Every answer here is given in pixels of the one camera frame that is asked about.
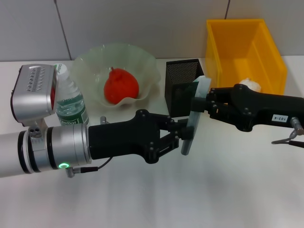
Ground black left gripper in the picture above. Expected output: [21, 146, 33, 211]
[87, 109, 195, 165]

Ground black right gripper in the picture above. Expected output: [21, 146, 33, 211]
[190, 83, 304, 132]

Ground silver glitter marker pen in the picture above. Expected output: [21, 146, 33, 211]
[180, 76, 212, 155]

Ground white paper ball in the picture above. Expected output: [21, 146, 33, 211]
[238, 77, 262, 92]

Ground red-orange toy orange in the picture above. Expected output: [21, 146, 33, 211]
[104, 67, 140, 105]

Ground clear green-label water bottle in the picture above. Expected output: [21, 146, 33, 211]
[54, 63, 90, 126]

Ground black mesh pen holder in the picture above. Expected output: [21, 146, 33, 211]
[165, 58, 207, 119]

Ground translucent green wavy fruit bowl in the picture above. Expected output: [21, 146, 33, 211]
[72, 43, 162, 110]

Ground yellow plastic bin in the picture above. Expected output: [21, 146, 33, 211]
[205, 19, 288, 95]

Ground grey device box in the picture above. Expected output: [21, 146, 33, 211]
[10, 64, 59, 127]

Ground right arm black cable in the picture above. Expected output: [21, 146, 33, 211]
[271, 116, 304, 149]

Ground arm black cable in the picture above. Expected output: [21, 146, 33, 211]
[66, 158, 113, 178]
[271, 116, 304, 149]

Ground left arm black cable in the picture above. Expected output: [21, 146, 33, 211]
[66, 158, 113, 178]

